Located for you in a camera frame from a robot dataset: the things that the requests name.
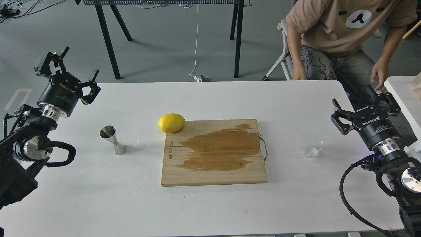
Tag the seated person beige shirt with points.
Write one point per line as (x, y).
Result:
(325, 39)

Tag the steel double jigger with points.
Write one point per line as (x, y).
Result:
(109, 133)

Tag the wooden stick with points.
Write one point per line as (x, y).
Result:
(413, 29)

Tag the white office chair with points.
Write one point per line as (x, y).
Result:
(284, 60)

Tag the small clear glass cup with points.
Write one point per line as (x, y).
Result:
(312, 147)

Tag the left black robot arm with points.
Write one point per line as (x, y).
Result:
(26, 148)

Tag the white side table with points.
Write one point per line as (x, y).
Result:
(400, 88)

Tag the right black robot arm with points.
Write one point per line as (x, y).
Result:
(397, 174)

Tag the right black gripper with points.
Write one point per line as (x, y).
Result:
(378, 130)

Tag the yellow lemon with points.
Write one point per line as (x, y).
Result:
(170, 123)

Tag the black frame background table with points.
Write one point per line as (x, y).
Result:
(236, 26)

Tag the wooden cutting board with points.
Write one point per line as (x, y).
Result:
(213, 152)

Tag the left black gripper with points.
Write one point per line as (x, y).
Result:
(64, 89)

